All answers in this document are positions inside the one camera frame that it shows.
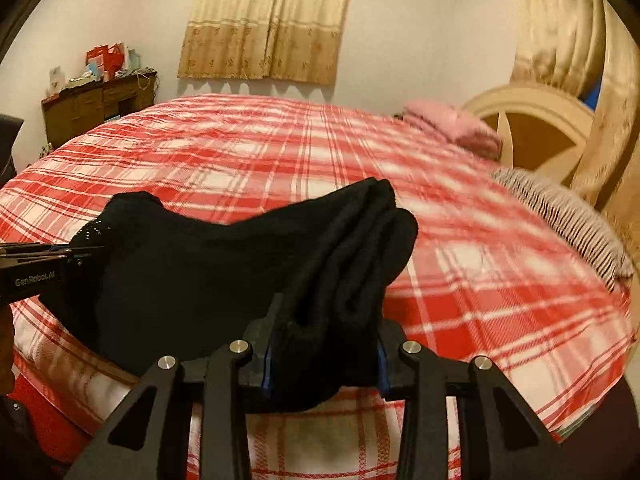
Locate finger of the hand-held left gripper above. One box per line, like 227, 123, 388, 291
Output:
0, 242, 107, 267

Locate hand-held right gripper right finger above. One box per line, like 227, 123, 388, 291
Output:
375, 321, 577, 480

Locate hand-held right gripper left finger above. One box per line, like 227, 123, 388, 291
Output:
64, 292, 282, 480

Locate black pants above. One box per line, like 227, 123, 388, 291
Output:
37, 176, 420, 414

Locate red bed skirt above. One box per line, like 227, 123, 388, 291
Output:
11, 347, 103, 463

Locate dark object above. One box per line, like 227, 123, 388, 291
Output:
0, 114, 26, 175

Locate red plaid bed blanket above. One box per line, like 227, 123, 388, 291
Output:
0, 94, 637, 480

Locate brown wooden cabinet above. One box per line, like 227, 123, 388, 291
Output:
41, 72, 158, 149

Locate red gift bags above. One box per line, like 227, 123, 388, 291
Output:
85, 43, 127, 82

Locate striped grey pillow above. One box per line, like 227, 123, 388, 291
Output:
492, 167, 637, 292

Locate pink folded cloth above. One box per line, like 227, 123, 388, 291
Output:
401, 98, 504, 159

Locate beige window curtain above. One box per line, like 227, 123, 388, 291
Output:
177, 0, 359, 87

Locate cream round headboard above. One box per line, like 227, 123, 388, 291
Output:
459, 85, 609, 195

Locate gold floral curtain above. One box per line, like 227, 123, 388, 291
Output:
569, 0, 640, 246

